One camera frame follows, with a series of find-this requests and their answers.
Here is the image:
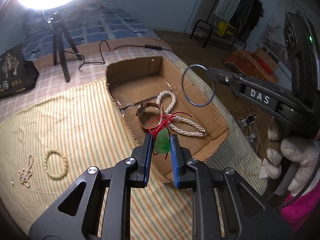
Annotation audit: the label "black snack bag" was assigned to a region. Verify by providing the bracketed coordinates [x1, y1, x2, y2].
[0, 43, 39, 99]

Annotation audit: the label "cream bead bracelet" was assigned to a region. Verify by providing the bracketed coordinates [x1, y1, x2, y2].
[43, 148, 69, 180]

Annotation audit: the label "thick braided pearl necklace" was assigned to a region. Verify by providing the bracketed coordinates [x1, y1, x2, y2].
[156, 90, 208, 138]

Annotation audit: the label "yellow striped cloth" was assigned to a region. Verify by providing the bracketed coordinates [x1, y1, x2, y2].
[0, 60, 268, 240]

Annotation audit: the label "black power cable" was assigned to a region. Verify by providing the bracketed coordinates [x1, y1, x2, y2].
[41, 10, 181, 71]

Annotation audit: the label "thin pearl necklace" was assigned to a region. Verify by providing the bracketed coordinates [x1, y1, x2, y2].
[17, 153, 34, 189]

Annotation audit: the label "pink sleeve forearm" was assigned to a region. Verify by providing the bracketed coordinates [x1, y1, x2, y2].
[280, 183, 319, 232]

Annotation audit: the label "brown cardboard box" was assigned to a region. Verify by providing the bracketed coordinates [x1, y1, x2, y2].
[105, 55, 230, 184]

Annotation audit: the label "dark hanging clothes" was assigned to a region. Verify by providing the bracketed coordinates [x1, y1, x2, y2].
[230, 0, 264, 43]

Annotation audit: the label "black clothes rack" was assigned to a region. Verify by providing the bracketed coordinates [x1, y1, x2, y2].
[190, 0, 264, 49]

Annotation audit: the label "folded floral quilt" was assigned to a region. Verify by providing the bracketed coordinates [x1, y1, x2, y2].
[24, 0, 108, 29]

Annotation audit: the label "landscape wall painting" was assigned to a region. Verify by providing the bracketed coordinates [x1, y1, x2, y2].
[259, 0, 301, 71]

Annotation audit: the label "beige checkered blanket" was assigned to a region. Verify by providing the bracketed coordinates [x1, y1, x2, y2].
[1, 37, 181, 121]

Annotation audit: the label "blue patterned bed sheet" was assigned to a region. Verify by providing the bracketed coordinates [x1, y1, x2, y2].
[23, 7, 158, 61]

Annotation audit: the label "yellow black box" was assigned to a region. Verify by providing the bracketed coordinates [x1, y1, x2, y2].
[217, 21, 236, 38]

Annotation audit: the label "right white gloved hand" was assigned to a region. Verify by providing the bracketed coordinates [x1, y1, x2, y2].
[259, 119, 319, 197]

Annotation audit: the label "thin blue bangle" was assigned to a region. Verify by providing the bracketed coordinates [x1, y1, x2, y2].
[181, 64, 215, 107]

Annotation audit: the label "red cord jade pendant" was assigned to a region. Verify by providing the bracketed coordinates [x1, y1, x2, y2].
[148, 112, 191, 159]

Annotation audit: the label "black tripod stand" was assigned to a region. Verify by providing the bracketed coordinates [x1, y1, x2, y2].
[46, 12, 83, 83]

